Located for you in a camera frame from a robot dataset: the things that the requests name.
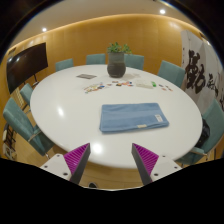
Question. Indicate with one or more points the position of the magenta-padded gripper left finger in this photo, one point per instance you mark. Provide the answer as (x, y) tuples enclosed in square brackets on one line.
[(77, 159)]

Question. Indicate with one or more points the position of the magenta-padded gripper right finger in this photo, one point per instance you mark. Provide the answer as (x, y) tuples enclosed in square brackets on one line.
[(146, 160)]

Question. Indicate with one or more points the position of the blue towel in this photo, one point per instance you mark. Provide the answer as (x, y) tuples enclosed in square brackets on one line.
[(133, 116)]

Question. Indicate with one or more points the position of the group of teal chairs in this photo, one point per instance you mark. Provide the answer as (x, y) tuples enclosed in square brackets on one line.
[(20, 125)]

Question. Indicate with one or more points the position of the colourful sticker sheet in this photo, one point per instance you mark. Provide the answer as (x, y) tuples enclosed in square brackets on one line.
[(94, 88)]

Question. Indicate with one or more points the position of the small green box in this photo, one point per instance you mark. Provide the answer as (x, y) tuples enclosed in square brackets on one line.
[(153, 84)]

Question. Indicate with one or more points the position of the white flat box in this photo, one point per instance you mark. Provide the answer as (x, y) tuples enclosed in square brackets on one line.
[(144, 83)]

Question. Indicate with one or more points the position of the grey booklet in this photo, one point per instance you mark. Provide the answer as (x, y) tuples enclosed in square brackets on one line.
[(86, 76)]

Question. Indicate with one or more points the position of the potted plant in grey pot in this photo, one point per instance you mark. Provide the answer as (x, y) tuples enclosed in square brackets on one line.
[(116, 65)]

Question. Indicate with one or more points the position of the white calligraphy folding screen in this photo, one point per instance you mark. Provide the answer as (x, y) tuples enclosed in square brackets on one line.
[(195, 71)]

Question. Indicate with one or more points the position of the round recessed ceiling light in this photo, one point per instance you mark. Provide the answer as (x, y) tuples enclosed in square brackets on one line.
[(44, 29), (162, 11)]

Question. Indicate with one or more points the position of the black wall television screen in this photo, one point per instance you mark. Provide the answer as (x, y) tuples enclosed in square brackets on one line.
[(26, 65)]

